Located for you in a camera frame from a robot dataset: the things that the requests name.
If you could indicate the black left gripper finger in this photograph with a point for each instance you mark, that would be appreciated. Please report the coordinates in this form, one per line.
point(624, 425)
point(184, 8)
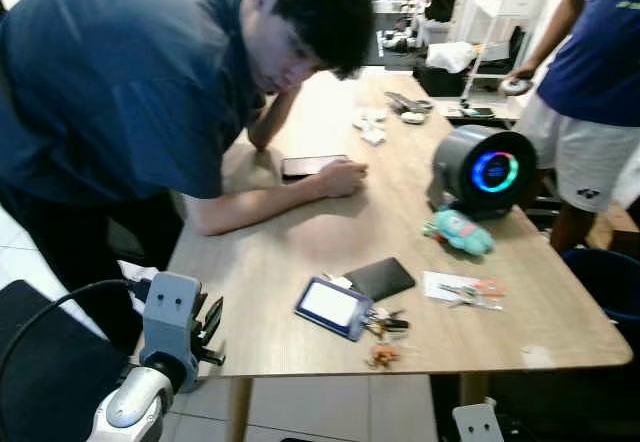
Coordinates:
point(215, 322)
point(202, 310)

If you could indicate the wooden table leg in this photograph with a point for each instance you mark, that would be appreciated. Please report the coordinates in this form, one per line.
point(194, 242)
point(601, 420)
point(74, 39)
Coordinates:
point(238, 412)
point(474, 388)

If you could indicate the blue ID card holder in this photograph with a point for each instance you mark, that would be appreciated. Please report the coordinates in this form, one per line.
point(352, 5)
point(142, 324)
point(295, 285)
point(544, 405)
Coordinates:
point(330, 305)

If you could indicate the black chair seat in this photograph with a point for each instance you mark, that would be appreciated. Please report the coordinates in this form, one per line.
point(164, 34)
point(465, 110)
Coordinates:
point(50, 382)

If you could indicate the key bunch with black fob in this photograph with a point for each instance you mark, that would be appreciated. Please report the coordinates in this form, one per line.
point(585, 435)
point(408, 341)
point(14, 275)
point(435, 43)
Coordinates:
point(385, 322)

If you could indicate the black wallet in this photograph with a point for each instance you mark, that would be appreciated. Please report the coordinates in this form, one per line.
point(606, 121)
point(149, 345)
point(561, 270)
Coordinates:
point(380, 279)

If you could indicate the black smartphone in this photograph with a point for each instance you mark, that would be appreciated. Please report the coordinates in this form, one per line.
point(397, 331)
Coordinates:
point(312, 165)

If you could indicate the white paper slip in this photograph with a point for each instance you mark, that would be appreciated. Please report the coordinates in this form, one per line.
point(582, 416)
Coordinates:
point(433, 284)

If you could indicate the blue bin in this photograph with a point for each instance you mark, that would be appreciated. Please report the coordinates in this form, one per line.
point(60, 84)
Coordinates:
point(600, 277)

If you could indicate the person in dark blue shirt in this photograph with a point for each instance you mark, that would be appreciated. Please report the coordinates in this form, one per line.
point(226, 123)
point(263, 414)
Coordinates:
point(120, 82)

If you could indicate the small white object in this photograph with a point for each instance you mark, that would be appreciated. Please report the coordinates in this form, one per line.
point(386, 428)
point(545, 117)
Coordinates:
point(368, 118)
point(373, 136)

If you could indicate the key bunch with orange tags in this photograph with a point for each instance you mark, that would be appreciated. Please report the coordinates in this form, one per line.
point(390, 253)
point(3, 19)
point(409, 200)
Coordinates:
point(470, 292)

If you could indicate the teal plush toy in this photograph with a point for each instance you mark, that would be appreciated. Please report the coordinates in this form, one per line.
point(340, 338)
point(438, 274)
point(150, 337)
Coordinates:
point(462, 232)

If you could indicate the white oval case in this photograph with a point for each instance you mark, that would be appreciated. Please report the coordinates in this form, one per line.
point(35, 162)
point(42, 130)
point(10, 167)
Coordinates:
point(412, 118)

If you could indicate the grey hand tool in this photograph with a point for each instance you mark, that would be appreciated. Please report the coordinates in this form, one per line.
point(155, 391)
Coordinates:
point(408, 103)

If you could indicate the black bag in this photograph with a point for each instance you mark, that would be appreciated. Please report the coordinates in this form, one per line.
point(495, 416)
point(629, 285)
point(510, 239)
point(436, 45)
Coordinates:
point(438, 82)

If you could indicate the person in white shorts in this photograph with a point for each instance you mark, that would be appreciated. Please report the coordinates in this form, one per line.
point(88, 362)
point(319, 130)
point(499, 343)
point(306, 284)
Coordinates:
point(600, 52)

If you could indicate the white cloth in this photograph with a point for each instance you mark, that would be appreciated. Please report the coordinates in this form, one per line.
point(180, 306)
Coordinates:
point(452, 56)

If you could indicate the round grey tape roll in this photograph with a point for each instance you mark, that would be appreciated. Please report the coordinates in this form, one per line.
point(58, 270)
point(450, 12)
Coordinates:
point(515, 87)

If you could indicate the black backpack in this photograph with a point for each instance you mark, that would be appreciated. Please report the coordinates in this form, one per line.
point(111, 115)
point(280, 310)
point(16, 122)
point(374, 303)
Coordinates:
point(441, 2)

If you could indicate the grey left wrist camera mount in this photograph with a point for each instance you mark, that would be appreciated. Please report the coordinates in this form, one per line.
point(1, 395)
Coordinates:
point(170, 317)

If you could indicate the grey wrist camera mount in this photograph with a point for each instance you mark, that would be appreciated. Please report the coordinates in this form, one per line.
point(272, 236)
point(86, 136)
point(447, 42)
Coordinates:
point(170, 317)
point(478, 424)

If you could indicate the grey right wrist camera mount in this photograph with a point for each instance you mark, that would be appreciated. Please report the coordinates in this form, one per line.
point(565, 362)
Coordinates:
point(478, 424)

